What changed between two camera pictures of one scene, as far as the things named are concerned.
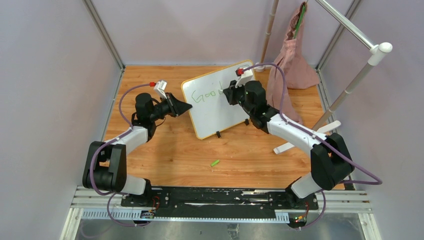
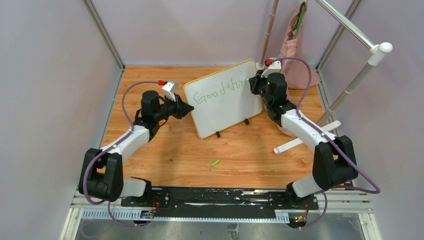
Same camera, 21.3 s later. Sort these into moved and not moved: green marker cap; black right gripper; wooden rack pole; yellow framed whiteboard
Moved: black right gripper
Not moved: yellow framed whiteboard; green marker cap; wooden rack pole
